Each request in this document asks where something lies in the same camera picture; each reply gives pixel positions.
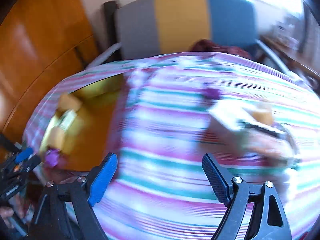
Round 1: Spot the purple snack packet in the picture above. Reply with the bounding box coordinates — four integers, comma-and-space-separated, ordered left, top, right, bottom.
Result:
44, 148, 60, 167

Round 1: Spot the green cracker snack packet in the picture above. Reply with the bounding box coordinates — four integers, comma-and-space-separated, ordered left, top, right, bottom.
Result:
235, 120, 296, 159

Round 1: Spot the purple candy packet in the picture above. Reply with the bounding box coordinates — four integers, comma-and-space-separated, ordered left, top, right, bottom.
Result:
202, 87, 221, 100

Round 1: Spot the left hand of person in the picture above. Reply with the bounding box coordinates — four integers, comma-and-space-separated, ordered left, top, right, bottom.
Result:
0, 206, 14, 228

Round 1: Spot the green white small box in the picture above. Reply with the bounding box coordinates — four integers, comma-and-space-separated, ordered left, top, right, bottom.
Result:
57, 109, 77, 131

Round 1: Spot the yellow sponge cake block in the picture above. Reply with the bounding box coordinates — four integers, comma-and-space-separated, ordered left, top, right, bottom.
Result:
57, 93, 82, 112

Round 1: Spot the striped pink green tablecloth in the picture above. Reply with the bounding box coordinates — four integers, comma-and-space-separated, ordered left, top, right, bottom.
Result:
23, 52, 319, 239

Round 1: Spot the yellow wrapped cake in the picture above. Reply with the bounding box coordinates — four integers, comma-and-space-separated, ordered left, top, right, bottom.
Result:
252, 105, 274, 126

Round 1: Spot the white rectangular box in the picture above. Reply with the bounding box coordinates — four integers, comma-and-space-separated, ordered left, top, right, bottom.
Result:
208, 100, 254, 139

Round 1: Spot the gold metal tray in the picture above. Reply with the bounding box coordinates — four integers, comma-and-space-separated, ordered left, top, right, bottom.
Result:
39, 74, 126, 173

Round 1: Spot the orange wooden wardrobe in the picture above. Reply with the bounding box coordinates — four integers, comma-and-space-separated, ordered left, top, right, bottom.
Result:
1, 0, 99, 141

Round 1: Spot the wooden side desk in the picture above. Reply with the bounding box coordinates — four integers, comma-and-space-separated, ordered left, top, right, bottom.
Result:
261, 35, 319, 90

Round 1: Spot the maroon cloth on chair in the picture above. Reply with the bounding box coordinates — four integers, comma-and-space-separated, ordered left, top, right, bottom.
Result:
189, 39, 252, 60

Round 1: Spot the grey yellow blue chair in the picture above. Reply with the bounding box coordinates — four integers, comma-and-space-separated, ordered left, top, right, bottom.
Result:
89, 0, 290, 74

